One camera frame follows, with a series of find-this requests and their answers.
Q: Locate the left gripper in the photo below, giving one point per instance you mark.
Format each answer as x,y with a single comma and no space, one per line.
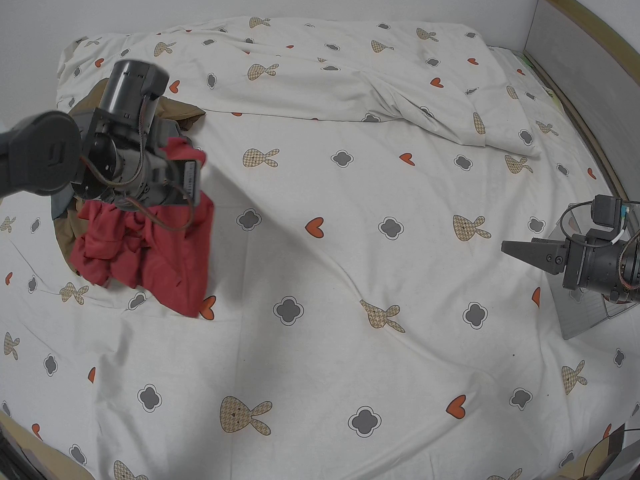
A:
150,178

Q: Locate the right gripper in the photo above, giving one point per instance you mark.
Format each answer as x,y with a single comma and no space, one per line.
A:
595,265

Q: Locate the red shirt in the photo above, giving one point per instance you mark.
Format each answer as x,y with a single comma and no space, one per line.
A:
165,263

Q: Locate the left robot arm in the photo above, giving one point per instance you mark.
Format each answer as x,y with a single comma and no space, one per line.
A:
45,153

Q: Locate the brown garment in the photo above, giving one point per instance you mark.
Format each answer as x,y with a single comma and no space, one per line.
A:
175,110

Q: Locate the clear plastic box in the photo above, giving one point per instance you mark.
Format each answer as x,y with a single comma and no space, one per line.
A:
580,318

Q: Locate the grey garment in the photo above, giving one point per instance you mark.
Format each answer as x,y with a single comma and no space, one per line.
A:
61,205

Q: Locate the white printed quilt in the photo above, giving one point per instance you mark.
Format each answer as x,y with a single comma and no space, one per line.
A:
325,83

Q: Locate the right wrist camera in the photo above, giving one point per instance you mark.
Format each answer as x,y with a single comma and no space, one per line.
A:
605,213

